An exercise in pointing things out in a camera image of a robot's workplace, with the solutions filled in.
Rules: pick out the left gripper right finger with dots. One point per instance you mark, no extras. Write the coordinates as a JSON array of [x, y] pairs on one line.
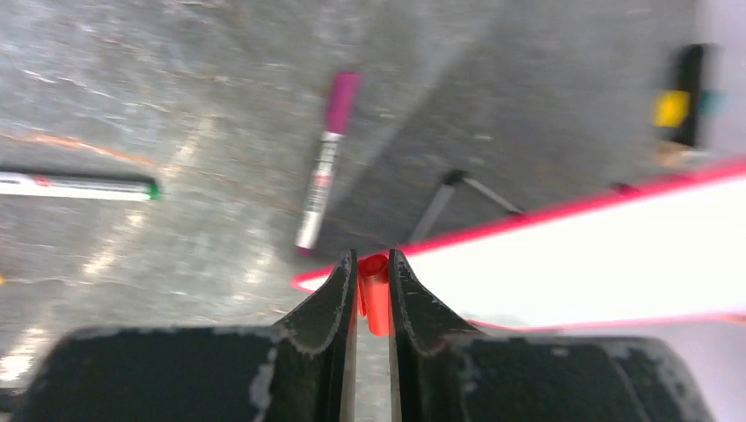
[[445, 369]]

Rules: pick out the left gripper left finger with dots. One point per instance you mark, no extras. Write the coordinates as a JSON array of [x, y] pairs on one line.
[[301, 368]]

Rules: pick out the red marker cap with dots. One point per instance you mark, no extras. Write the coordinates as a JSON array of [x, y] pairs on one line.
[[374, 293]]

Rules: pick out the pink framed whiteboard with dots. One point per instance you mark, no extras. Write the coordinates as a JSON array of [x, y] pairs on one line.
[[669, 251]]

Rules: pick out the purple whiteboard marker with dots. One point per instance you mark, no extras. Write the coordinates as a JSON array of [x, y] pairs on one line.
[[337, 114]]

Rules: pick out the green whiteboard marker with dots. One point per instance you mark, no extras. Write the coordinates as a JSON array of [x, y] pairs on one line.
[[74, 187]]

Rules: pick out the wooden small block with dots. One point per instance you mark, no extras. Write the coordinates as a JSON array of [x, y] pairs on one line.
[[672, 155]]

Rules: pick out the yellow small block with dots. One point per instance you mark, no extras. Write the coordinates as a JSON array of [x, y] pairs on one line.
[[671, 108]]

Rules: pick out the teal small block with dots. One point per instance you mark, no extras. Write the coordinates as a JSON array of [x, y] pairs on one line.
[[710, 101]]

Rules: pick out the black cylinder tube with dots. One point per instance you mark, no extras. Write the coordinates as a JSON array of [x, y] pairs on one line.
[[688, 74]]

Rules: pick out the whiteboard wire stand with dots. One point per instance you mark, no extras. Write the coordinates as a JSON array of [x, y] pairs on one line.
[[446, 197]]

